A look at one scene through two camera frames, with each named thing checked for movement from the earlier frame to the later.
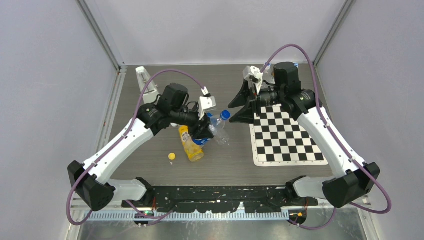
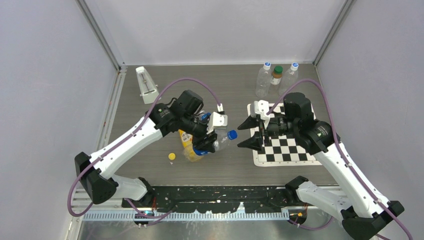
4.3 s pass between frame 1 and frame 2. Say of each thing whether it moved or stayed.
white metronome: stayed
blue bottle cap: moved
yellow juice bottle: stayed
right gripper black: moved
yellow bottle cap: stayed
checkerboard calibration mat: stayed
